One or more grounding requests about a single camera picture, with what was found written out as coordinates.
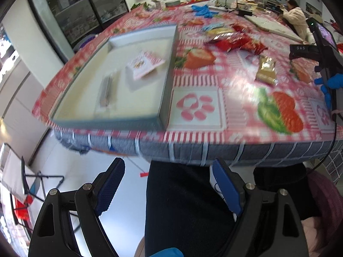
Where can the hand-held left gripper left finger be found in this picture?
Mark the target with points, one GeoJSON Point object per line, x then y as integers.
{"type": "Point", "coordinates": [109, 187]}

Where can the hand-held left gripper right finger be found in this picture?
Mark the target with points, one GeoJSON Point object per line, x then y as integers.
{"type": "Point", "coordinates": [227, 187]}

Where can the gold snack packet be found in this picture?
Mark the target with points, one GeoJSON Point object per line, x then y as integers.
{"type": "Point", "coordinates": [266, 69]}

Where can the red snack packet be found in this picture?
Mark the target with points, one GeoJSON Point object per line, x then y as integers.
{"type": "Point", "coordinates": [239, 28]}
{"type": "Point", "coordinates": [256, 46]}
{"type": "Point", "coordinates": [227, 39]}

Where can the grey rectangular tray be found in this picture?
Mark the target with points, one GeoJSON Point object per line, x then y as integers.
{"type": "Point", "coordinates": [134, 99]}

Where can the yellow snack packet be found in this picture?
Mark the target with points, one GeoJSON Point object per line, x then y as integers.
{"type": "Point", "coordinates": [221, 31]}

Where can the light blue snack packet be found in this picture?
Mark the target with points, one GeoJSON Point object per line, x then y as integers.
{"type": "Point", "coordinates": [213, 26]}

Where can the person's right hand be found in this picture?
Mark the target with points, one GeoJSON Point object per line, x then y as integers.
{"type": "Point", "coordinates": [335, 81]}

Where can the person's left hand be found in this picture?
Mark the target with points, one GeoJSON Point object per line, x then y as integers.
{"type": "Point", "coordinates": [166, 253]}

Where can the pile of assorted goods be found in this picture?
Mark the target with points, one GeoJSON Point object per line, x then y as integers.
{"type": "Point", "coordinates": [262, 4]}

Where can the black power adapter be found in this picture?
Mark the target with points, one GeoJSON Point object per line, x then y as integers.
{"type": "Point", "coordinates": [245, 12]}

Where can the red cloth item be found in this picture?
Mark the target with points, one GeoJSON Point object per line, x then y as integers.
{"type": "Point", "coordinates": [21, 210]}

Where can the clear wrapped snack bar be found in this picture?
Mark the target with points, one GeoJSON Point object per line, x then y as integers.
{"type": "Point", "coordinates": [107, 91]}

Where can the pink fleece garment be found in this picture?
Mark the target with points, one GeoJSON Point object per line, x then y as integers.
{"type": "Point", "coordinates": [324, 206]}

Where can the strawberry print tablecloth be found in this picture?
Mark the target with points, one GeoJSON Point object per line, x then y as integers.
{"type": "Point", "coordinates": [198, 81]}

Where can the blue disposable glove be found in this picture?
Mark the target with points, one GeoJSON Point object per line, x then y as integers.
{"type": "Point", "coordinates": [199, 8]}
{"type": "Point", "coordinates": [210, 13]}

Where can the pink white snack packet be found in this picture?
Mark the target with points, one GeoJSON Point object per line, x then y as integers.
{"type": "Point", "coordinates": [143, 64]}

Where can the grey metal tin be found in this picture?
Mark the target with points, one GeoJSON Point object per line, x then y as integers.
{"type": "Point", "coordinates": [172, 3]}

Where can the small cardboard box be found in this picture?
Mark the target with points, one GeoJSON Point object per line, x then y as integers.
{"type": "Point", "coordinates": [158, 4]}

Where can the glass door cabinet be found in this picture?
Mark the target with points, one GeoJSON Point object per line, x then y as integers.
{"type": "Point", "coordinates": [75, 10]}

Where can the green leafy plant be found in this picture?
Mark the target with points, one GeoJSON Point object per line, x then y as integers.
{"type": "Point", "coordinates": [139, 5]}

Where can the framed wall picture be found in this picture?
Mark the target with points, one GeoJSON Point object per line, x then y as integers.
{"type": "Point", "coordinates": [313, 8]}

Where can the black folding frame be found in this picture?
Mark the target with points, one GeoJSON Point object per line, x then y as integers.
{"type": "Point", "coordinates": [43, 177]}

